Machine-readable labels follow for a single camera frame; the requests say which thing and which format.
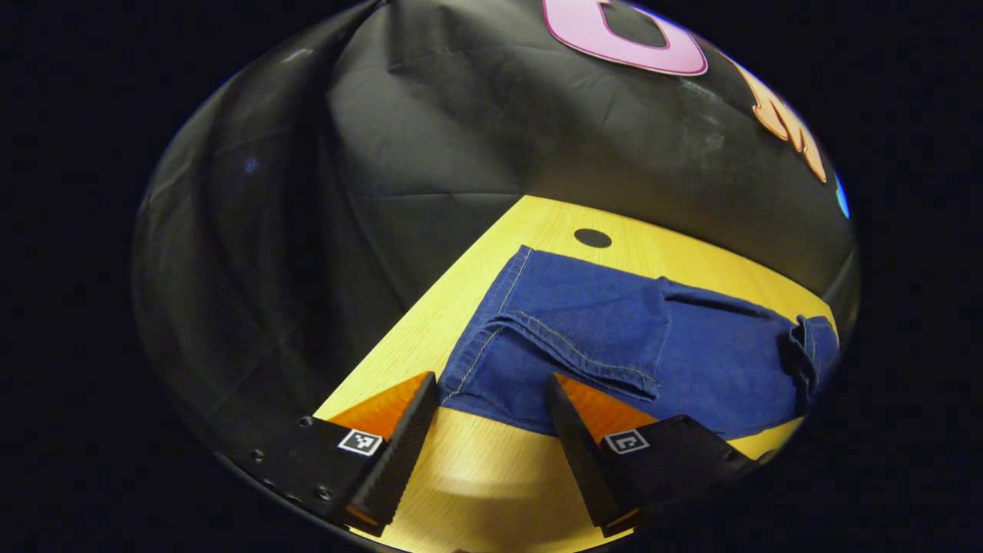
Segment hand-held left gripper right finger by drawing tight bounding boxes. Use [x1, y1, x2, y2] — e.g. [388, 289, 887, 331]
[544, 373, 761, 538]

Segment blue denim jeans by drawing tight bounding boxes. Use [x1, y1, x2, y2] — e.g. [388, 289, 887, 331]
[439, 245, 842, 440]

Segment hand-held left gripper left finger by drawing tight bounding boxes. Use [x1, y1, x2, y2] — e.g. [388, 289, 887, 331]
[246, 371, 440, 537]

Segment black backdrop cloth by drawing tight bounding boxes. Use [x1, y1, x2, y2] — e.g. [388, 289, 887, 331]
[132, 0, 859, 462]

